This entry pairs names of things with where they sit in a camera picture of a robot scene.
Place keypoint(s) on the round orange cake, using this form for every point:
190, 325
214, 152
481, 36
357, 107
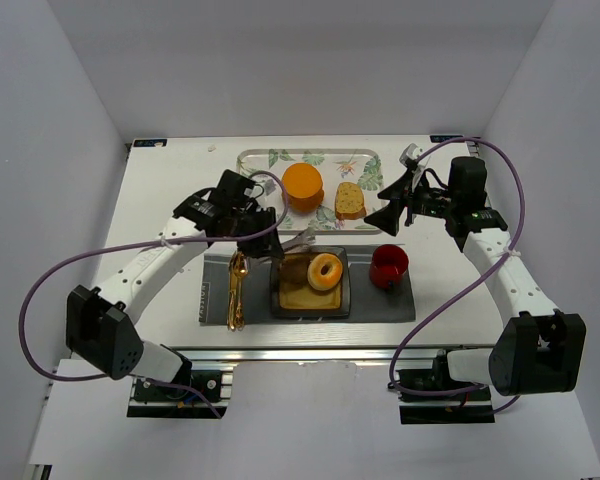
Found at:
304, 187

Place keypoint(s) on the glazed ring donut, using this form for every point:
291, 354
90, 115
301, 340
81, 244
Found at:
324, 272

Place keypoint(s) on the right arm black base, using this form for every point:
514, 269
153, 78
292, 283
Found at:
428, 396

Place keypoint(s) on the square black gold plate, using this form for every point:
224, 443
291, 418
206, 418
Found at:
307, 303

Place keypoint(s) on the grey placemat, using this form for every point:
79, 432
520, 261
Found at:
369, 304

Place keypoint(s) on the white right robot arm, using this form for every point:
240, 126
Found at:
540, 347

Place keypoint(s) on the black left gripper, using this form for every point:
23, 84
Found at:
262, 236

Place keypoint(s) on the brown chocolate muffin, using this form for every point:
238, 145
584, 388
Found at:
293, 271

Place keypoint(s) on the gold spoon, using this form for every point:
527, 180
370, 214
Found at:
242, 271

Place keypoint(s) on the metal tongs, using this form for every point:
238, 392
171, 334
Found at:
302, 242

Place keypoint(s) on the sliced bread loaf piece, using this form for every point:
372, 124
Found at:
349, 202

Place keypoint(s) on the blue label sticker left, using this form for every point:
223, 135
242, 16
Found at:
150, 143

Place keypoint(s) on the red mug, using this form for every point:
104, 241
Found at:
389, 263

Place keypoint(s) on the gold knife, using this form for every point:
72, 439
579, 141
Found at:
233, 277

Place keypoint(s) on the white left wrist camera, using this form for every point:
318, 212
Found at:
264, 188

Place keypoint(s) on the gold fork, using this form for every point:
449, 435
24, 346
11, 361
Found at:
237, 272

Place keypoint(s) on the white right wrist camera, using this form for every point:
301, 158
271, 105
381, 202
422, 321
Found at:
410, 155

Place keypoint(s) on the blue label sticker right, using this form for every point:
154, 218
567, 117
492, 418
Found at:
438, 138

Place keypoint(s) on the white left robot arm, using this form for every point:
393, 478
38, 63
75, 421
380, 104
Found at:
100, 324

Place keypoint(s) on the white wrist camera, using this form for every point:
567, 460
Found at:
264, 188
410, 155

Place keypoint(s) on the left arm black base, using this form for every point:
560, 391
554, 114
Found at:
150, 401

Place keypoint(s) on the blue label sticker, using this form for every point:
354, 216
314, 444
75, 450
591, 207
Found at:
438, 138
150, 143

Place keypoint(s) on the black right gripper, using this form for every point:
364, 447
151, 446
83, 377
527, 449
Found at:
408, 201

